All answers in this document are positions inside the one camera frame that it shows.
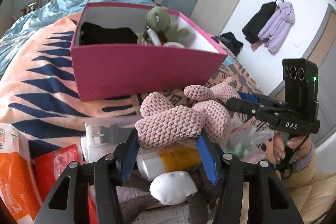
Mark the blue paper card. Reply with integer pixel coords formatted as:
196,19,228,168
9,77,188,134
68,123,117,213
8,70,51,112
223,56,235,66

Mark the black cloth in box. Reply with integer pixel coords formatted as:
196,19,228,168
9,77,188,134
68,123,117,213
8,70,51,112
79,22,138,46

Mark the blue floral duvet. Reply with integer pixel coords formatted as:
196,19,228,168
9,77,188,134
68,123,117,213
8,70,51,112
1,0,155,75

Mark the white orange lotion bottle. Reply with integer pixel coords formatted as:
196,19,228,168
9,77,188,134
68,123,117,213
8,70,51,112
136,147,201,181

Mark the green frog plush toy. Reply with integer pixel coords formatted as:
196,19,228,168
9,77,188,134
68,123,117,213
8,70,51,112
145,6,190,42

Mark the pink cardboard storage box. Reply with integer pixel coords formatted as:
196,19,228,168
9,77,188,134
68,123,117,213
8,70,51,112
71,2,227,102

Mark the red snack packet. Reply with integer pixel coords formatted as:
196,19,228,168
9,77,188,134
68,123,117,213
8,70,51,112
34,144,98,223

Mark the purple hoodie on hook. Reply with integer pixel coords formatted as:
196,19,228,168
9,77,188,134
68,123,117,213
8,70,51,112
258,2,295,54

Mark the white fabric sachet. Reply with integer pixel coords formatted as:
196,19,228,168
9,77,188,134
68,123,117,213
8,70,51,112
149,171,198,206

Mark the watch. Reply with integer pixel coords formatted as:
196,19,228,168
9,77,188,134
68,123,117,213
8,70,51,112
80,115,142,163

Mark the pink knitted bunny plush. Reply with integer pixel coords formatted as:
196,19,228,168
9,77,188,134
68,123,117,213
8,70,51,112
135,77,240,150

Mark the orange snack package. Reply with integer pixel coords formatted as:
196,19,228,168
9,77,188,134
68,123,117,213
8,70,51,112
1,123,42,223

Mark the black jacket on hook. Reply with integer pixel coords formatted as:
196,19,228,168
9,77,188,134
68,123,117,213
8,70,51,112
242,2,277,44

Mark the crumpled clear plastic bag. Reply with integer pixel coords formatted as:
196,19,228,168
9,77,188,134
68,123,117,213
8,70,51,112
223,126,274,164

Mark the orange patterned blanket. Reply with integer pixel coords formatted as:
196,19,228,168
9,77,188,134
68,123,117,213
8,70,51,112
0,13,266,162

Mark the person's right hand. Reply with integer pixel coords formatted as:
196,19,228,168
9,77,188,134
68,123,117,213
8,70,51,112
273,131,315,172

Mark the white bottle in basket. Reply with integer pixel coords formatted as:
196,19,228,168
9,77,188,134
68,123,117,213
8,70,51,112
147,27,161,47

